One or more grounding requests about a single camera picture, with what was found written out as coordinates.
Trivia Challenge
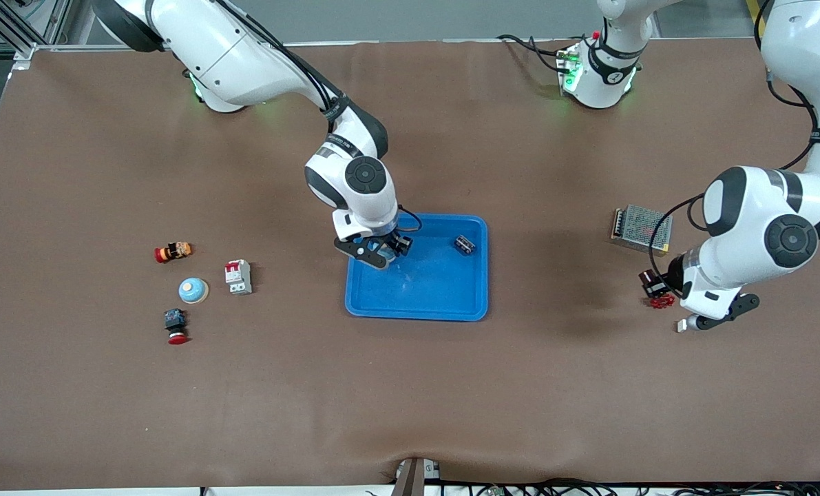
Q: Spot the white red circuit breaker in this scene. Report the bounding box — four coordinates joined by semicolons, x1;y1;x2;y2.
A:
224;259;253;296

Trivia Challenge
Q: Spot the black left base cable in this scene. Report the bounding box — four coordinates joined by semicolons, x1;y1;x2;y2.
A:
498;33;572;73

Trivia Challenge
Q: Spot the aluminium frame profile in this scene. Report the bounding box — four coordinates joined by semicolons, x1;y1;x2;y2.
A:
0;0;73;63

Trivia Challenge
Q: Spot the metal mesh power supply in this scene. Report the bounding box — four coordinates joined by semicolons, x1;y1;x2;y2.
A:
611;204;673;254

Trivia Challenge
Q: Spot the black cable bundle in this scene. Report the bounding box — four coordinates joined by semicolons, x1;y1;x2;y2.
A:
444;477;820;496

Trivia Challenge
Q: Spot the red mushroom button blue base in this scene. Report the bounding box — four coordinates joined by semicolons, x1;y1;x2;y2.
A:
164;309;189;345

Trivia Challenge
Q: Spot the blue plastic tray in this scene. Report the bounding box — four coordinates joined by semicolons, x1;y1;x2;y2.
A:
344;213;490;322

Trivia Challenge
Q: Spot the grey table edge bracket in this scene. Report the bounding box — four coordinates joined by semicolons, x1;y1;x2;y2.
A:
390;457;441;496

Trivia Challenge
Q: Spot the red emergency button orange base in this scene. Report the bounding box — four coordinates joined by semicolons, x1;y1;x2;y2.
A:
154;242;193;264

